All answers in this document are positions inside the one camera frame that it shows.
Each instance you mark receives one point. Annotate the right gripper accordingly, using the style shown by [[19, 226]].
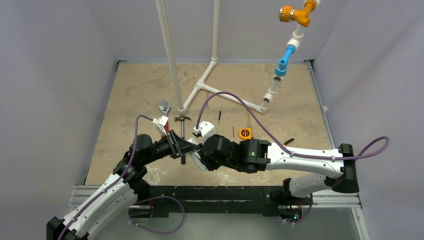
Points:
[[203, 153]]

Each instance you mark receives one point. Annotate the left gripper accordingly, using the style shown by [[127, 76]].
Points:
[[177, 146]]

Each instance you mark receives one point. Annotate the white remote control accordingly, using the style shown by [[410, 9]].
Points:
[[196, 156]]

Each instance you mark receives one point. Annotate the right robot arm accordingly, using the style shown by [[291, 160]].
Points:
[[325, 169]]

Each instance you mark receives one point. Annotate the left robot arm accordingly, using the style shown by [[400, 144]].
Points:
[[124, 187]]

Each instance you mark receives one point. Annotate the copper hex key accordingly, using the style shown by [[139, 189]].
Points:
[[232, 130]]

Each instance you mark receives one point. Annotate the orange tape measure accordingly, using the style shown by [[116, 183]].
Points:
[[245, 133]]

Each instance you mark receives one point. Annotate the small black screwdriver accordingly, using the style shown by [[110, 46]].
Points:
[[219, 117]]

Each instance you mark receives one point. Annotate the red adjustable wrench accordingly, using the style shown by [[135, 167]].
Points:
[[164, 108]]

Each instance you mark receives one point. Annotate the small silver spanner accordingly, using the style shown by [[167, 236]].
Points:
[[206, 102]]

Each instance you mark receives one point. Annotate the blue pipe fitting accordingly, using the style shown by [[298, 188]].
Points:
[[282, 66]]

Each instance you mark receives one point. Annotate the orange pipe valve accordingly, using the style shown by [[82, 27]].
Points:
[[302, 16]]

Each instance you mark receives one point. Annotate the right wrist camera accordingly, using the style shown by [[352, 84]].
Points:
[[204, 130]]

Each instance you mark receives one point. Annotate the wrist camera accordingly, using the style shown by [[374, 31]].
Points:
[[204, 130], [161, 125]]

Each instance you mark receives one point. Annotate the black handled hammer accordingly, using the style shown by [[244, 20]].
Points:
[[182, 119]]

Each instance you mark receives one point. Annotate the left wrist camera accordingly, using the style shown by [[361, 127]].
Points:
[[161, 125]]

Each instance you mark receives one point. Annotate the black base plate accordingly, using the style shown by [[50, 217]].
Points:
[[267, 201]]

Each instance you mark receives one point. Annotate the orange handled pliers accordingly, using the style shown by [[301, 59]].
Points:
[[289, 141]]

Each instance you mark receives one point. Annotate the white pvc pipe frame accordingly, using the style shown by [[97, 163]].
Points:
[[182, 106]]

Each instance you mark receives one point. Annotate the aluminium rail frame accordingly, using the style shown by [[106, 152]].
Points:
[[324, 199]]

